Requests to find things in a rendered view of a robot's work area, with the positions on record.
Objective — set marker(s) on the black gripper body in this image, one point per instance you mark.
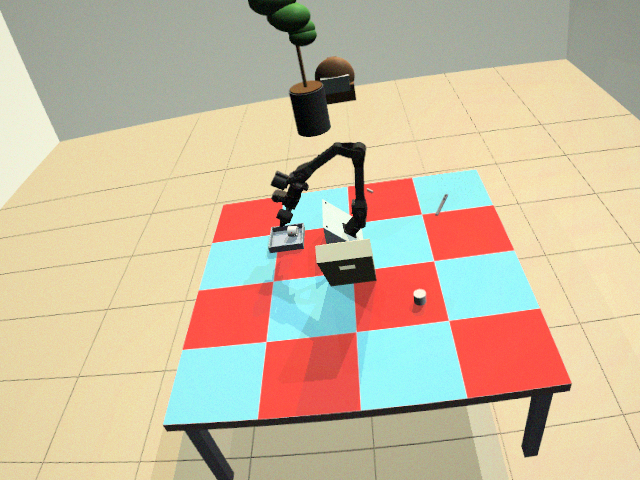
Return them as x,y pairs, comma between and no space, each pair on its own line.
290,204

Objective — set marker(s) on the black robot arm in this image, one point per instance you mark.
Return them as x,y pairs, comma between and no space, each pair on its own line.
297,180

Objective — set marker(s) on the grey narrow bar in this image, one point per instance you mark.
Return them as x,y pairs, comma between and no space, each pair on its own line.
441,204

